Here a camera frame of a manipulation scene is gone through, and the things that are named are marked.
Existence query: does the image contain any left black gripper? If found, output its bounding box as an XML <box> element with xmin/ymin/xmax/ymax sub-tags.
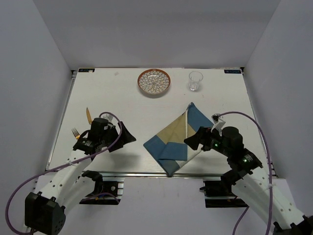
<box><xmin>100</xmin><ymin>121</ymin><xmax>136</xmax><ymax>152</ymax></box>

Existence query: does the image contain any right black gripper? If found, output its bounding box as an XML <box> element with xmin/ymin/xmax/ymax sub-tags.
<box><xmin>183</xmin><ymin>126</ymin><xmax>231</xmax><ymax>157</ymax></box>

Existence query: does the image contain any blue beige placemat cloth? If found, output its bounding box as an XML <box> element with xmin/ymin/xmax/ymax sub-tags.
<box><xmin>143</xmin><ymin>102</ymin><xmax>213</xmax><ymax>177</ymax></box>

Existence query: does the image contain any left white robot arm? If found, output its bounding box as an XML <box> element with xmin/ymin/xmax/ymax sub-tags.
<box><xmin>25</xmin><ymin>117</ymin><xmax>136</xmax><ymax>235</ymax></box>

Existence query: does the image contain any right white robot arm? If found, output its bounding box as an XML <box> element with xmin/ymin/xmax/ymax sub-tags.
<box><xmin>184</xmin><ymin>127</ymin><xmax>313</xmax><ymax>235</ymax></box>

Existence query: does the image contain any gold knife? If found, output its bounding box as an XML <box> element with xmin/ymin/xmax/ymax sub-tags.
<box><xmin>86</xmin><ymin>107</ymin><xmax>92</xmax><ymax>125</ymax></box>

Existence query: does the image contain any gold fork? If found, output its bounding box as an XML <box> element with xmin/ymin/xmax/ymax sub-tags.
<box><xmin>71</xmin><ymin>128</ymin><xmax>80</xmax><ymax>140</ymax></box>

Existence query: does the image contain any clear drinking glass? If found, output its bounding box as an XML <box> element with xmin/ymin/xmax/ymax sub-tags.
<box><xmin>189</xmin><ymin>71</ymin><xmax>203</xmax><ymax>91</ymax></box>

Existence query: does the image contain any floral patterned ceramic bowl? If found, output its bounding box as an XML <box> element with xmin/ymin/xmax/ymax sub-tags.
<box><xmin>137</xmin><ymin>69</ymin><xmax>171</xmax><ymax>95</ymax></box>

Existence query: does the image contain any right blue corner label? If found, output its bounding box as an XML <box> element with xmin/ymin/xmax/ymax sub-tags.
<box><xmin>224</xmin><ymin>70</ymin><xmax>242</xmax><ymax>74</ymax></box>

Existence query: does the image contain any blue corner label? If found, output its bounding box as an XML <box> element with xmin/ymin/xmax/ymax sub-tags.
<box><xmin>78</xmin><ymin>68</ymin><xmax>95</xmax><ymax>73</ymax></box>
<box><xmin>224</xmin><ymin>70</ymin><xmax>242</xmax><ymax>74</ymax></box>

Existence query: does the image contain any left blue corner label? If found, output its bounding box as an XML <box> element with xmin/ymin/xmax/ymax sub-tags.
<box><xmin>78</xmin><ymin>68</ymin><xmax>95</xmax><ymax>73</ymax></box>

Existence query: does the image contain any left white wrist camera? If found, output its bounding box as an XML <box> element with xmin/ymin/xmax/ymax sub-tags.
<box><xmin>101</xmin><ymin>114</ymin><xmax>113</xmax><ymax>124</ymax></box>

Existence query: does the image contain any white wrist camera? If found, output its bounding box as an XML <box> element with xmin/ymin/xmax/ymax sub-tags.
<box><xmin>211</xmin><ymin>114</ymin><xmax>225</xmax><ymax>136</ymax></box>
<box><xmin>101</xmin><ymin>114</ymin><xmax>113</xmax><ymax>124</ymax></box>

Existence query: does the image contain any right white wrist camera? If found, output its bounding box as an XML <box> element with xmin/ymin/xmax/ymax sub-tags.
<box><xmin>211</xmin><ymin>114</ymin><xmax>225</xmax><ymax>136</ymax></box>

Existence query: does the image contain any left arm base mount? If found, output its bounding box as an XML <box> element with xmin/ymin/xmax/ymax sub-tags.
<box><xmin>79</xmin><ymin>175</ymin><xmax>124</xmax><ymax>205</ymax></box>

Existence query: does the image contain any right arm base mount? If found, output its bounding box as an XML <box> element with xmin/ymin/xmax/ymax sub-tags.
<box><xmin>200</xmin><ymin>180</ymin><xmax>247</xmax><ymax>208</ymax></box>

